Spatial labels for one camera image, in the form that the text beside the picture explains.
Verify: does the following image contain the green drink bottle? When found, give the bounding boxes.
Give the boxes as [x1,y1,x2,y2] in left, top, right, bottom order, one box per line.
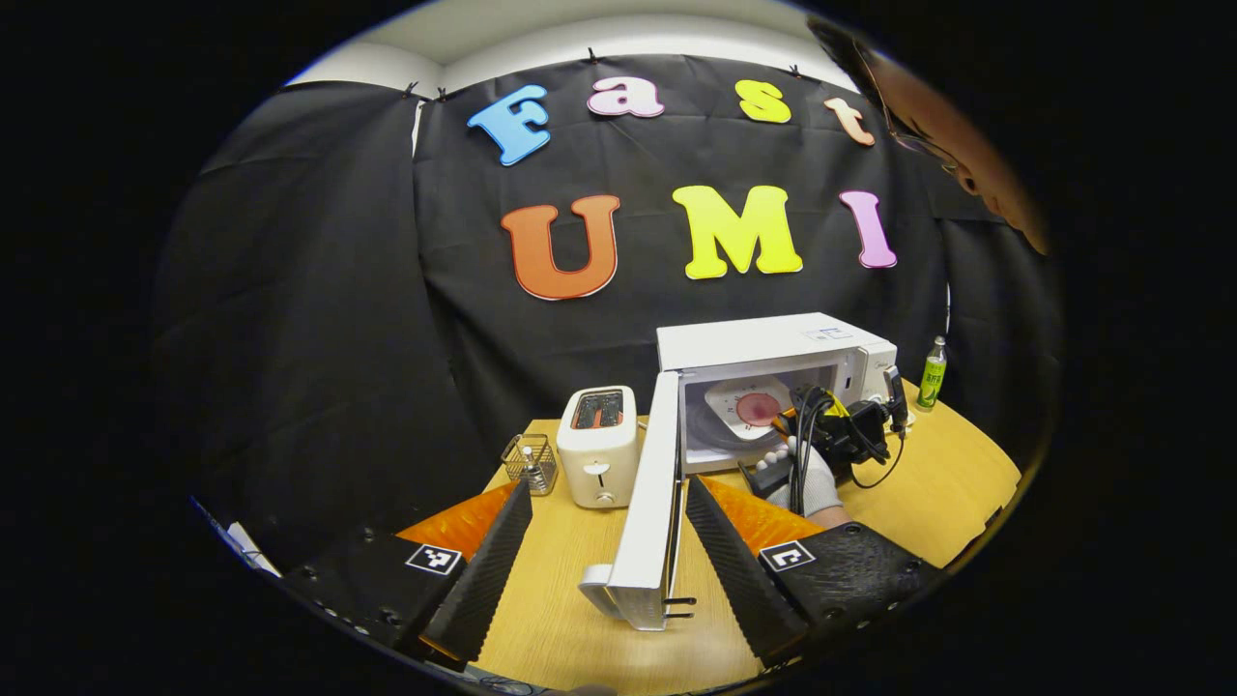
[916,335,949,412]

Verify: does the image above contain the metal wire basket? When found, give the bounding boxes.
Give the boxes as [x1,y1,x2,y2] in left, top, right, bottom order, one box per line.
[501,433,560,497]

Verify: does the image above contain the white microwave oven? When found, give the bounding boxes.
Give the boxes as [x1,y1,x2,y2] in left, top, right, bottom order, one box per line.
[578,311,900,632]

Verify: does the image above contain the white square plate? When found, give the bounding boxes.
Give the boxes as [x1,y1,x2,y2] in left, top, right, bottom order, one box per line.
[704,377,795,443]

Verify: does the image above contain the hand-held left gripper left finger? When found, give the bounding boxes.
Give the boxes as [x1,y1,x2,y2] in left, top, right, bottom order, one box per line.
[280,479,533,666]

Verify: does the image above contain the person's eyeglasses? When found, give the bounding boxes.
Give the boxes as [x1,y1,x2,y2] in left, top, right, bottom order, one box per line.
[855,48,963,175]

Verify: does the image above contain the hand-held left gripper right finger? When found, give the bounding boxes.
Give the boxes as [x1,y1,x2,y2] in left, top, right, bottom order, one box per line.
[684,474,943,668]

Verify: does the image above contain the person's head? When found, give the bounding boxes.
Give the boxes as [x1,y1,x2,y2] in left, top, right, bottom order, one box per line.
[807,14,1054,257]

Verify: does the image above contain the white toaster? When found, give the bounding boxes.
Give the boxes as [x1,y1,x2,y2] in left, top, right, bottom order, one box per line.
[556,386,641,509]

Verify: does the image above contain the black cable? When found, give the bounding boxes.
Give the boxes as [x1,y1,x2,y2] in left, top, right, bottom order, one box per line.
[849,425,907,490]

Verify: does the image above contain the white flat object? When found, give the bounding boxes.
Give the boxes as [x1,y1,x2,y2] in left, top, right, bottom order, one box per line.
[191,496,281,579]

